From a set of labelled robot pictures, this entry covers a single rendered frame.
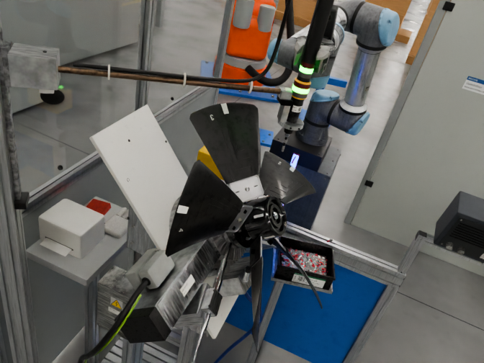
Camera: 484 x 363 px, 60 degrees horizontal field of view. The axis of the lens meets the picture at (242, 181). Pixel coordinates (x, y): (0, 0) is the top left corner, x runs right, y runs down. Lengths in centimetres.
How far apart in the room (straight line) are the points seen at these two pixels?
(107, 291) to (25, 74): 74
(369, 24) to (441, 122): 149
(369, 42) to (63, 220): 122
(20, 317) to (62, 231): 28
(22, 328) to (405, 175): 252
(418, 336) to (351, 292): 104
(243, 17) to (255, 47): 38
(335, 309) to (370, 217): 149
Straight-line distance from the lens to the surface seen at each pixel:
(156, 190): 124
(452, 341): 300
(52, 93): 104
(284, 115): 112
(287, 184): 139
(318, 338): 216
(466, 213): 157
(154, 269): 106
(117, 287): 144
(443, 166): 315
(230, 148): 121
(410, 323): 292
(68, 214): 150
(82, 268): 147
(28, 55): 100
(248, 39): 505
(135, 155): 121
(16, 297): 143
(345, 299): 195
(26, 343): 163
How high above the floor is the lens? 193
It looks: 34 degrees down
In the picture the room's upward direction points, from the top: 14 degrees clockwise
